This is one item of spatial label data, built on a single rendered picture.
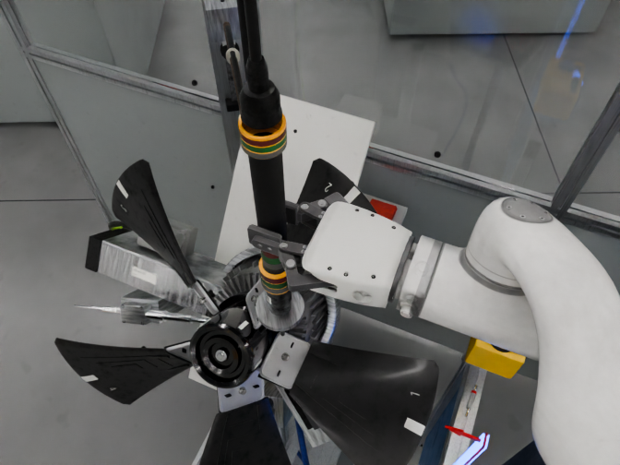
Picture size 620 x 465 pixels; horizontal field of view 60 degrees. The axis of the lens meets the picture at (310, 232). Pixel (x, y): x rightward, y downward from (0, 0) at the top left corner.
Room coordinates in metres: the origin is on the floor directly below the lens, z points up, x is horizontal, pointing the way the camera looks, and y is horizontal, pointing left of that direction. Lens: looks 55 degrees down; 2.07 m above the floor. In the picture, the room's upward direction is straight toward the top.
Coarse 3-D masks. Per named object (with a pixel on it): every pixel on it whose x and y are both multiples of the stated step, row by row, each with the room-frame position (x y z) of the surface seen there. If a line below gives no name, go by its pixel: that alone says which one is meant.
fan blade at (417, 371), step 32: (320, 352) 0.37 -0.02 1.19; (352, 352) 0.37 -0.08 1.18; (320, 384) 0.32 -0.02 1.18; (352, 384) 0.32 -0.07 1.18; (384, 384) 0.32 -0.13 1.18; (416, 384) 0.32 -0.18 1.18; (320, 416) 0.27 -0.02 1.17; (352, 416) 0.27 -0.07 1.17; (384, 416) 0.27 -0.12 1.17; (416, 416) 0.27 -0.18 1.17; (352, 448) 0.22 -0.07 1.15; (384, 448) 0.22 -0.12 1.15
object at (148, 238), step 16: (144, 160) 0.60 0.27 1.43; (128, 176) 0.61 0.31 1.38; (144, 176) 0.58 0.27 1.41; (128, 192) 0.60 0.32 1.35; (144, 192) 0.57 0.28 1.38; (112, 208) 0.64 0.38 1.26; (128, 208) 0.60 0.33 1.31; (144, 208) 0.57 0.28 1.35; (160, 208) 0.54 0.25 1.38; (128, 224) 0.61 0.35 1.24; (144, 224) 0.56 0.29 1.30; (160, 224) 0.54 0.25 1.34; (144, 240) 0.58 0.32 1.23; (160, 240) 0.53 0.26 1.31; (176, 256) 0.50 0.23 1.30; (176, 272) 0.51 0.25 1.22; (192, 288) 0.49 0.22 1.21
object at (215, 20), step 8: (208, 0) 0.95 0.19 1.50; (216, 0) 0.95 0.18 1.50; (224, 0) 0.95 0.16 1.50; (232, 0) 0.95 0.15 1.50; (208, 8) 0.92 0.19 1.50; (216, 8) 0.92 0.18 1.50; (224, 8) 0.92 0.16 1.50; (232, 8) 0.93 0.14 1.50; (208, 16) 0.92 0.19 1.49; (216, 16) 0.92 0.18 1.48; (224, 16) 0.92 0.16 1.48; (232, 16) 0.93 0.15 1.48; (208, 24) 0.92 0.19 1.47; (216, 24) 0.92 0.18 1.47; (232, 24) 0.93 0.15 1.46; (216, 32) 0.92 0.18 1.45; (232, 32) 0.93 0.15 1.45; (216, 40) 0.92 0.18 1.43; (224, 40) 0.92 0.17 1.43
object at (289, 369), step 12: (276, 336) 0.40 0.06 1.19; (288, 336) 0.40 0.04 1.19; (276, 348) 0.38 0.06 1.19; (288, 348) 0.38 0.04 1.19; (300, 348) 0.38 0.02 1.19; (264, 360) 0.36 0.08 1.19; (276, 360) 0.36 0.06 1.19; (288, 360) 0.36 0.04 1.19; (300, 360) 0.36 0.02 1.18; (264, 372) 0.34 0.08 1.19; (276, 372) 0.34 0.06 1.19; (288, 372) 0.34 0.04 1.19; (288, 384) 0.32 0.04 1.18
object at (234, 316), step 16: (224, 304) 0.47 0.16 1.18; (240, 304) 0.46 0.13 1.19; (224, 320) 0.40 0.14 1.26; (240, 320) 0.40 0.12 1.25; (208, 336) 0.38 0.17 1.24; (224, 336) 0.38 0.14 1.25; (240, 336) 0.37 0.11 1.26; (256, 336) 0.38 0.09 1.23; (272, 336) 0.41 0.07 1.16; (192, 352) 0.36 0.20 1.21; (208, 352) 0.36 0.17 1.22; (240, 352) 0.35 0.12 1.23; (256, 352) 0.35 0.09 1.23; (208, 368) 0.34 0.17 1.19; (224, 368) 0.34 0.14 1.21; (240, 368) 0.34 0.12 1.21; (256, 368) 0.34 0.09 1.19; (224, 384) 0.32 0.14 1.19; (240, 384) 0.31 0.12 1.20
